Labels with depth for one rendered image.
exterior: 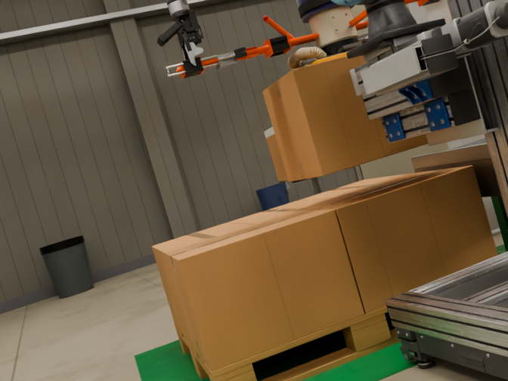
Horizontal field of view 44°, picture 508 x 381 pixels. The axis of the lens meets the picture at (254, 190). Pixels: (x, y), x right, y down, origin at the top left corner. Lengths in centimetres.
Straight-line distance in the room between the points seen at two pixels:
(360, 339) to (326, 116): 82
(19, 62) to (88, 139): 118
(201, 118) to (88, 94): 141
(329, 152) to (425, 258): 55
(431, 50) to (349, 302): 104
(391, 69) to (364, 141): 68
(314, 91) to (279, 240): 55
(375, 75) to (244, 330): 99
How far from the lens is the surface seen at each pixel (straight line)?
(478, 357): 184
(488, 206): 398
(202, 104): 805
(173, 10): 243
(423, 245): 244
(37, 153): 770
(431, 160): 290
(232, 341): 221
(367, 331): 237
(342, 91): 234
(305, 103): 228
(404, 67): 167
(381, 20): 196
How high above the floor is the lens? 77
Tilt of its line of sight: 2 degrees down
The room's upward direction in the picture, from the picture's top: 16 degrees counter-clockwise
